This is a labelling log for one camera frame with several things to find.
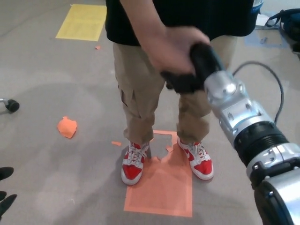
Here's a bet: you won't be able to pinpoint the person's left red white sneaker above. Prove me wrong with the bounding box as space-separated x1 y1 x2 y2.
177 137 215 181

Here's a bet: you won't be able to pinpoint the person's right forearm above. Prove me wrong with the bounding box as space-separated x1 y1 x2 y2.
121 0 170 47

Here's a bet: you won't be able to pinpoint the dark blue backpack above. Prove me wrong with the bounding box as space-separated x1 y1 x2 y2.
264 10 300 55

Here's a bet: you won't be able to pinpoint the crumpled orange tape piece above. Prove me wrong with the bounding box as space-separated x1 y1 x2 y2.
57 116 78 140

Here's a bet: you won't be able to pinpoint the robot black right hand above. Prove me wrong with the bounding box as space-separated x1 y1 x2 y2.
160 42 226 94

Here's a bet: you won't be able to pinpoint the khaki cargo pants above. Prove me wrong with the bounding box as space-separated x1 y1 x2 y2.
112 35 239 144

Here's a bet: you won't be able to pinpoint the person's right red white sneaker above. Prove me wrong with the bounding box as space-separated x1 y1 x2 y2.
121 141 150 186

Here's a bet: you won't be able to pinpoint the yellow tape floor square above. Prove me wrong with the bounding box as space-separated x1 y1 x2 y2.
55 3 107 42

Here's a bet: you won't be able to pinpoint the black chair caster wheel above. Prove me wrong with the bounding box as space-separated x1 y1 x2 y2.
0 98 20 115

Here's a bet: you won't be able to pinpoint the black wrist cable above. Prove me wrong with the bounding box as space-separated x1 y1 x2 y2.
233 61 283 123

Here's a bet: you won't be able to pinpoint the orange tape floor square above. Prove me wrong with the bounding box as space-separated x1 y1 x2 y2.
123 129 194 218

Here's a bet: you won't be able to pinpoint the person's red white sneaker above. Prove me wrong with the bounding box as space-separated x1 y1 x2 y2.
177 137 215 181
121 141 150 186

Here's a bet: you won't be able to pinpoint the white paper sheet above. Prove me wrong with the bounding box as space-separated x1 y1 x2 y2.
255 12 270 27

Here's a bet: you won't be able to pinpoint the robot black left hand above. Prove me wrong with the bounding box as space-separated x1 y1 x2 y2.
0 166 18 219

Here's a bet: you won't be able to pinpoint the black t-shirt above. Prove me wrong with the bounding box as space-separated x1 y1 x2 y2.
105 0 256 47

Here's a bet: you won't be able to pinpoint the person's right hand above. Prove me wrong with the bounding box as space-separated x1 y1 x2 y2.
142 25 210 76

